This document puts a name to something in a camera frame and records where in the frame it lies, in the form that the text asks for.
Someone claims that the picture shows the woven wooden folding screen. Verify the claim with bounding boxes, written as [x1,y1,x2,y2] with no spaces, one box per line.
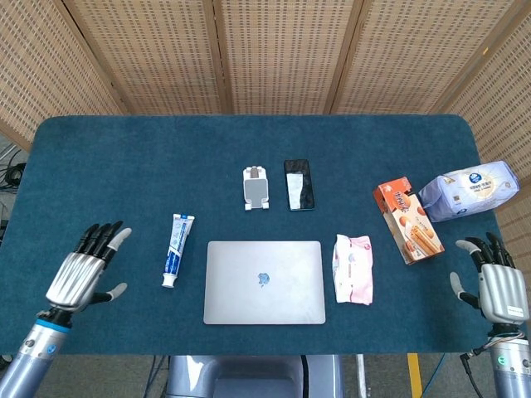
[0,0,531,250]

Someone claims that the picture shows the pale blue tissue pack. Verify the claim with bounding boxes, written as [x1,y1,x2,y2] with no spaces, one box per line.
[417,160,521,224]

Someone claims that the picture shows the silver laptop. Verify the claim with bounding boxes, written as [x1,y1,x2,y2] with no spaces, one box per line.
[202,240,327,326]

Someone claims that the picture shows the blue floor cable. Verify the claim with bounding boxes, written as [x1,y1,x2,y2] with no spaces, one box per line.
[421,354,448,398]

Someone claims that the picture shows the orange biscuit box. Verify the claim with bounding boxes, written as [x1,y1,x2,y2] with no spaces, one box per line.
[372,177,446,266]

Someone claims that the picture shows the blue white toothpaste tube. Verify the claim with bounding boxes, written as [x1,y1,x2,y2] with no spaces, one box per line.
[161,213,196,289]

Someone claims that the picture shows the black floor cables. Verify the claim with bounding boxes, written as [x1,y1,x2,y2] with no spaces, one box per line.
[0,147,27,192]

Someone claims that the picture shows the black smartphone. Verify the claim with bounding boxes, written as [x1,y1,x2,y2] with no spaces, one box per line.
[283,158,315,211]

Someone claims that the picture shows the white table leg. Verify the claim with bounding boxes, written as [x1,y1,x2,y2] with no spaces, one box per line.
[355,354,368,398]

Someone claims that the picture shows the pink white wet wipes pack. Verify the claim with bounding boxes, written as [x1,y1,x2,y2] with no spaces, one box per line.
[331,234,374,307]

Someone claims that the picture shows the white grey phone stand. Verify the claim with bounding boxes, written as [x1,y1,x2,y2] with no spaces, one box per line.
[241,166,270,213]

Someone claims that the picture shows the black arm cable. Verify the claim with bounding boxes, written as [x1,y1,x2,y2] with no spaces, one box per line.
[459,336,499,398]

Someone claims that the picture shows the grey robot torso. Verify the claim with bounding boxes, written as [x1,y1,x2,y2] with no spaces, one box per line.
[165,355,345,398]

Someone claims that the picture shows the blue table cloth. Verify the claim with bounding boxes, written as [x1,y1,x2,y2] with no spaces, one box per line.
[0,114,531,357]

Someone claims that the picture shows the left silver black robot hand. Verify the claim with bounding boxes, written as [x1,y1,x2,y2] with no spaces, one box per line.
[44,221,134,314]

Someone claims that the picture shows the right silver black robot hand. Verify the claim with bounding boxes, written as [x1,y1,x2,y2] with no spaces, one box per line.
[450,231,531,327]

